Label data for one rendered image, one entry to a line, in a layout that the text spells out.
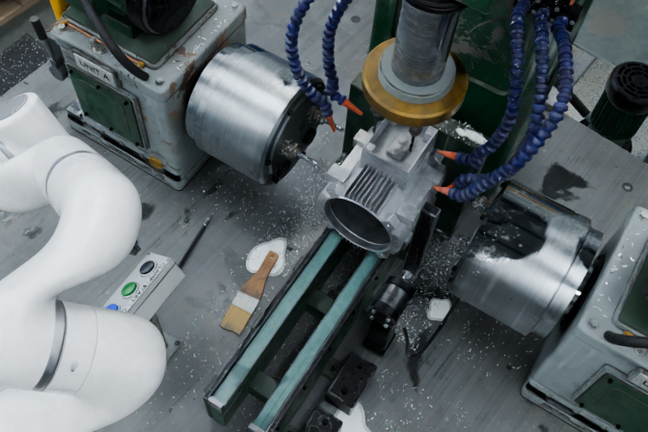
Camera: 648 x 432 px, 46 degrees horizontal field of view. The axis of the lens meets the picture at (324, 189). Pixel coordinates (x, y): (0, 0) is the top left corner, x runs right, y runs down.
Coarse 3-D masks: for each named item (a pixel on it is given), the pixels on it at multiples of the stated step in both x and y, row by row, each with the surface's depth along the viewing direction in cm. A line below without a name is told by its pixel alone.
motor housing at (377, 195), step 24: (360, 168) 150; (360, 192) 145; (384, 192) 146; (408, 192) 148; (432, 192) 153; (336, 216) 157; (360, 216) 160; (384, 216) 144; (360, 240) 157; (384, 240) 155
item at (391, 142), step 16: (384, 128) 151; (400, 128) 151; (432, 128) 148; (368, 144) 145; (384, 144) 149; (400, 144) 147; (416, 144) 149; (432, 144) 149; (368, 160) 146; (384, 160) 143; (400, 160) 147; (416, 160) 144; (400, 176) 144
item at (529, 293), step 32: (512, 192) 139; (480, 224) 139; (512, 224) 135; (544, 224) 135; (576, 224) 137; (480, 256) 136; (512, 256) 134; (544, 256) 133; (576, 256) 133; (448, 288) 145; (480, 288) 138; (512, 288) 135; (544, 288) 133; (576, 288) 132; (512, 320) 139; (544, 320) 136
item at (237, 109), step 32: (224, 64) 151; (256, 64) 152; (192, 96) 153; (224, 96) 149; (256, 96) 148; (288, 96) 147; (192, 128) 157; (224, 128) 150; (256, 128) 147; (288, 128) 151; (224, 160) 157; (256, 160) 150; (288, 160) 161
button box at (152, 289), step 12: (156, 264) 138; (168, 264) 137; (132, 276) 139; (144, 276) 137; (156, 276) 136; (168, 276) 137; (180, 276) 139; (120, 288) 137; (144, 288) 134; (156, 288) 136; (168, 288) 138; (108, 300) 136; (120, 300) 135; (132, 300) 133; (144, 300) 134; (156, 300) 136; (132, 312) 132; (144, 312) 134
